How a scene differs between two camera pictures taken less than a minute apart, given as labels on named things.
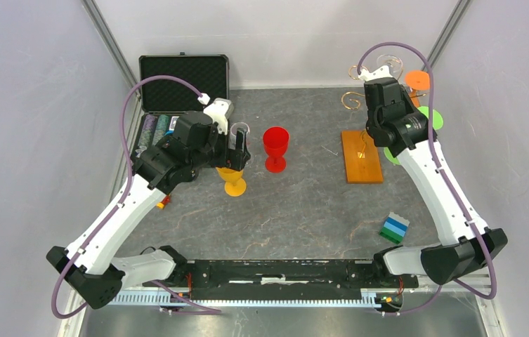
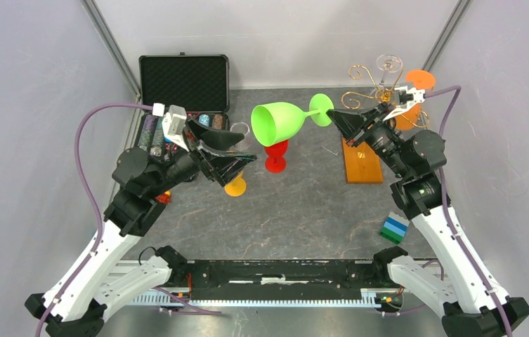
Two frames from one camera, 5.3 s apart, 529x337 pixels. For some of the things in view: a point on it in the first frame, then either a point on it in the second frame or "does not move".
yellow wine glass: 234,185 does not move
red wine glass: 275,142 does not move
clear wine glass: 233,132 does not move
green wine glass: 437,121 → 275,123
